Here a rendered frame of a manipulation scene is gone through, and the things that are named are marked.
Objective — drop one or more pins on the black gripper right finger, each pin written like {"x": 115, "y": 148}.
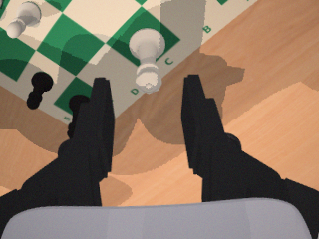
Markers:
{"x": 226, "y": 170}

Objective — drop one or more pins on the green and white chessboard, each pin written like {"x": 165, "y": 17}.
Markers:
{"x": 76, "y": 41}

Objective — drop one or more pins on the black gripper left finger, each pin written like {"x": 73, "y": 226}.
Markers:
{"x": 83, "y": 161}

